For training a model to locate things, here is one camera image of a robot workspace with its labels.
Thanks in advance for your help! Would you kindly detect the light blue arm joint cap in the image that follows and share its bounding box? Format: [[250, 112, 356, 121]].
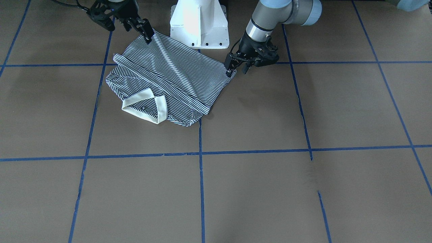
[[385, 0, 431, 12]]

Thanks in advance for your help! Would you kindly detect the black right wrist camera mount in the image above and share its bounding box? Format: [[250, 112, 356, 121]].
[[85, 0, 115, 32]]

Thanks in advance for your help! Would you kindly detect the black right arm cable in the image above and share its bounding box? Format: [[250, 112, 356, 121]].
[[52, 0, 90, 10]]

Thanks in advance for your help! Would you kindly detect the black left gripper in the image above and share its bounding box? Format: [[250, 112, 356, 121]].
[[224, 35, 270, 77]]

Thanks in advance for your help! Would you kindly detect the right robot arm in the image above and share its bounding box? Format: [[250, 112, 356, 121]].
[[106, 0, 154, 44]]

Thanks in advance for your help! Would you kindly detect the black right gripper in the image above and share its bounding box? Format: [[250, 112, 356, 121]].
[[118, 16, 154, 44]]

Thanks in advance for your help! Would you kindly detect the navy white striped polo shirt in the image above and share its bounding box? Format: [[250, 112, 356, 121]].
[[106, 32, 237, 127]]

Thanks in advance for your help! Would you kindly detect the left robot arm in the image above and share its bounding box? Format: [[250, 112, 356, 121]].
[[224, 0, 322, 77]]

